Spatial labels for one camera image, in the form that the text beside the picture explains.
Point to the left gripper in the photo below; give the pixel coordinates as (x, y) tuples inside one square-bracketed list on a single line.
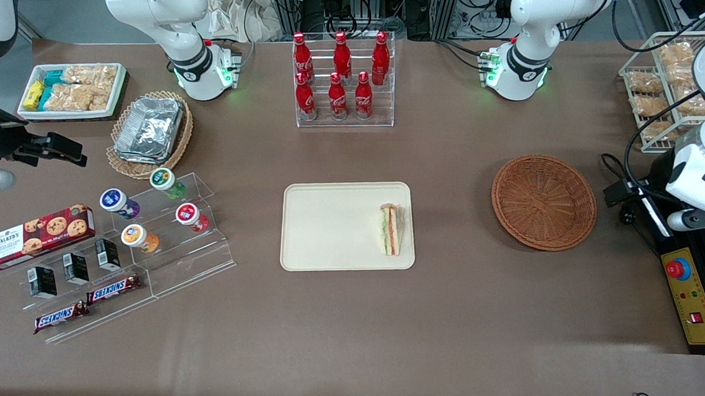
[(659, 173)]

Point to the triangular sandwich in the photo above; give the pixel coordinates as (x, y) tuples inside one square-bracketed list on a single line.
[(390, 231)]

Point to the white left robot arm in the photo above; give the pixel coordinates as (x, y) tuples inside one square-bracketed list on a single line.
[(527, 52)]

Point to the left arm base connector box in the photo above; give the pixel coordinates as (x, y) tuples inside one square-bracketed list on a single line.
[(489, 68)]

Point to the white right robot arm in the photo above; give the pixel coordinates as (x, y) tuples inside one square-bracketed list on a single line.
[(179, 33)]

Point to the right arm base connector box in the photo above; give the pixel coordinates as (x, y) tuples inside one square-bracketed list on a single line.
[(229, 67)]

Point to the brown round wicker basket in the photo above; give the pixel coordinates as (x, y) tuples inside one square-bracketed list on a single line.
[(543, 202)]

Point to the white rectangular snack tray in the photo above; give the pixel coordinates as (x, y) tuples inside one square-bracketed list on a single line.
[(119, 87)]

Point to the light oval wicker basket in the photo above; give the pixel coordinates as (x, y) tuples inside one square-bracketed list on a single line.
[(181, 139)]

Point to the beige plastic tray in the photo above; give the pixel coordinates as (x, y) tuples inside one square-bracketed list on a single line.
[(334, 226)]

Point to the clear rice cracker bag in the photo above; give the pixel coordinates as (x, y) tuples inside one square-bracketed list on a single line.
[(90, 74), (77, 97)]

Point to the teal snack packet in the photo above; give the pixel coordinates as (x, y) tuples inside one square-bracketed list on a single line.
[(53, 78), (44, 98)]

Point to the purple yogurt cup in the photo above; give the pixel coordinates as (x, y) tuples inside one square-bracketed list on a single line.
[(115, 201)]

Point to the yellow snack packet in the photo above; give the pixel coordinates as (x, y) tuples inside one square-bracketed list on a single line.
[(33, 95)]

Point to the clear bagged pastry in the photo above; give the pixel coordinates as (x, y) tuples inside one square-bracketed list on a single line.
[(650, 106), (675, 54), (682, 74), (696, 104), (645, 83), (660, 131)]

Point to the stack of foil trays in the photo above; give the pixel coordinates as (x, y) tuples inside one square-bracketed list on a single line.
[(149, 129)]

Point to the red Walkers cookie box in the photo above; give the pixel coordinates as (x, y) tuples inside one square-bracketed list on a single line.
[(37, 237)]

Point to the green yogurt cup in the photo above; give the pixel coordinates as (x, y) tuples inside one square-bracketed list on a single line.
[(164, 181)]

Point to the orange yogurt cup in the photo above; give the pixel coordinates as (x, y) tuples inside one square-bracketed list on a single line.
[(135, 236)]

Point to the small black carton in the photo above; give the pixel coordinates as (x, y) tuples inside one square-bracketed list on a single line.
[(75, 268), (43, 282), (108, 255)]

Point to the yellow emergency stop box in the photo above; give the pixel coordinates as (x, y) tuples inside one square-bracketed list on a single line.
[(692, 298)]

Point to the red yogurt cup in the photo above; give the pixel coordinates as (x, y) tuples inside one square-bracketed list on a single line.
[(188, 214)]

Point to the Snickers bar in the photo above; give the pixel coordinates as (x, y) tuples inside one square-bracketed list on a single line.
[(61, 317), (113, 289)]

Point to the clear acrylic step stand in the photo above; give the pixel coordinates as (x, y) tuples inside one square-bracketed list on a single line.
[(192, 257)]

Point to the crumpled beige paper bag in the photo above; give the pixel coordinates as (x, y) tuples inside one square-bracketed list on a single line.
[(236, 15)]

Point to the red cola bottle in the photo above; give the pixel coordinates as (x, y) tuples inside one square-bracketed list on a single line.
[(363, 99), (381, 57), (337, 99), (300, 55), (305, 99), (341, 56)]

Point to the clear acrylic bottle rack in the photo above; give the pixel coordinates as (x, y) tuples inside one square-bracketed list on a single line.
[(343, 122)]

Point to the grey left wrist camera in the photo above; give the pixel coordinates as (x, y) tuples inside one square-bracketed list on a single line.
[(692, 221)]

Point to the aluminium frame equipment rack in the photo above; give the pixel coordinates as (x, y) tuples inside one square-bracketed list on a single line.
[(365, 11)]

